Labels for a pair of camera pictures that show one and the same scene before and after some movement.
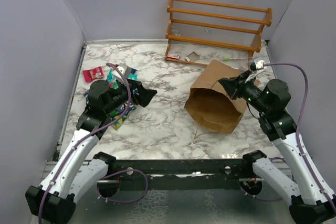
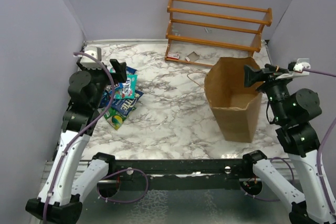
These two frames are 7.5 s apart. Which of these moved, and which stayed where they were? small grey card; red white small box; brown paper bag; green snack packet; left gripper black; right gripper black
Moved: right gripper black; brown paper bag; left gripper black
Stayed: green snack packet; red white small box; small grey card
